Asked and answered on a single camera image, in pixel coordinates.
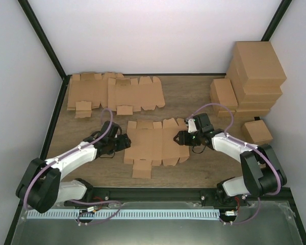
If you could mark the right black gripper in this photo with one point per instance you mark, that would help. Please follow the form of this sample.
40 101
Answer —
183 139

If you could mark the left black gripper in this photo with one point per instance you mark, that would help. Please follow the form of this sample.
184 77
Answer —
124 142

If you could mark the cardboard box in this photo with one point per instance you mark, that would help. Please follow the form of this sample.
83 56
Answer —
152 144

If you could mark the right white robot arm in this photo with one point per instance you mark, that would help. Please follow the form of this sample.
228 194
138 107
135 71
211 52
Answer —
262 172

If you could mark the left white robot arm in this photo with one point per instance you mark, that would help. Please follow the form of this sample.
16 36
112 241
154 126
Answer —
41 185

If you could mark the small folded box left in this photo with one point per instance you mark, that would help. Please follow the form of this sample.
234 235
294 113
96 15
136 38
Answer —
221 92

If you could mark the lone small folded box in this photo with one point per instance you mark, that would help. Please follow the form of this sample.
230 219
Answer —
256 132

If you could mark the large top folded box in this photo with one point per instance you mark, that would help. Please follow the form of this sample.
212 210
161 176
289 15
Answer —
257 64

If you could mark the flat cardboard blank middle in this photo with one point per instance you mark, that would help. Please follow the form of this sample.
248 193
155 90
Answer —
129 95

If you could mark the flat cardboard blank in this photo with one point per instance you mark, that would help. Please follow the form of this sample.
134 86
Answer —
88 91
129 95

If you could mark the flat cardboard blank left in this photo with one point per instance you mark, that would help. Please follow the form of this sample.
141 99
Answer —
88 91

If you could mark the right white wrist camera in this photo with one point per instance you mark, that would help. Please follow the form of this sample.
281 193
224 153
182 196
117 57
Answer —
191 125

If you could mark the black aluminium frame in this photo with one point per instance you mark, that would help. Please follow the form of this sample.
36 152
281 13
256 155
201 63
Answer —
130 194

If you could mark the light blue slotted rail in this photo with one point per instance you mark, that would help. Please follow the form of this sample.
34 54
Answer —
195 214

